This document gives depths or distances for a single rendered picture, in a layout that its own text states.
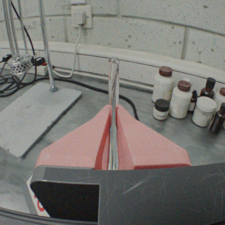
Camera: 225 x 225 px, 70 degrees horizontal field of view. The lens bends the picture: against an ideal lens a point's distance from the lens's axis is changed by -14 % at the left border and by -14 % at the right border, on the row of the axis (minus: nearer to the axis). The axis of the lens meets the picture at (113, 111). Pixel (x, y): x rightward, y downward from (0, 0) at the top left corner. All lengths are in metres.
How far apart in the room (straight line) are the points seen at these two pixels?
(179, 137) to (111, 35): 0.41
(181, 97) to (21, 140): 0.42
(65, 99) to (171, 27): 0.40
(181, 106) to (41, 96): 0.43
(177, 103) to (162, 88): 0.07
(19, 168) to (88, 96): 0.31
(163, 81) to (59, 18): 0.47
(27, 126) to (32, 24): 0.51
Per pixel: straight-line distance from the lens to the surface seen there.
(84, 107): 0.55
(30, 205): 0.38
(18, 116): 0.57
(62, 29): 0.77
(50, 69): 0.60
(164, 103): 0.50
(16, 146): 0.48
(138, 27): 0.62
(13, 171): 0.44
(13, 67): 0.49
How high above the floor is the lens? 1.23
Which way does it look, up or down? 38 degrees down
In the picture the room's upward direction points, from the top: straight up
